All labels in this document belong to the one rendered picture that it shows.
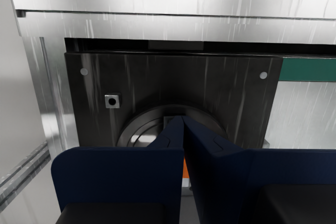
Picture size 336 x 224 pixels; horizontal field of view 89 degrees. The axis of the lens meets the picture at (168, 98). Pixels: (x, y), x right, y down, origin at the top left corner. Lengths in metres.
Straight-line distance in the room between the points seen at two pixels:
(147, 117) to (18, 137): 0.32
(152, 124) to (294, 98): 0.22
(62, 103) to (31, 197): 0.33
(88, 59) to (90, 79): 0.02
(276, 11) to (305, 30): 0.04
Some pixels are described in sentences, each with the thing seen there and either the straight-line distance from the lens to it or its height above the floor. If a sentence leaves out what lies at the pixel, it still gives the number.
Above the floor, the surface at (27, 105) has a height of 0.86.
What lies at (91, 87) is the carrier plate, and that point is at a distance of 0.21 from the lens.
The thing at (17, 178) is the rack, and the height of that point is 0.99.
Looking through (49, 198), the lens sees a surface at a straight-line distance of 0.53.
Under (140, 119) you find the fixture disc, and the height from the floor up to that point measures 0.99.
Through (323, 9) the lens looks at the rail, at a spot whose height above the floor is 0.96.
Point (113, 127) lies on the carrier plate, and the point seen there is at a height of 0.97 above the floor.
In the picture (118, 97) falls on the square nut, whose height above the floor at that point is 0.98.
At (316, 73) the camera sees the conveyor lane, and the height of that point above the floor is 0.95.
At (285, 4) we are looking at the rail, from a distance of 0.24.
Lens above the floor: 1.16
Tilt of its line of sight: 71 degrees down
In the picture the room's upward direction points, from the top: 176 degrees clockwise
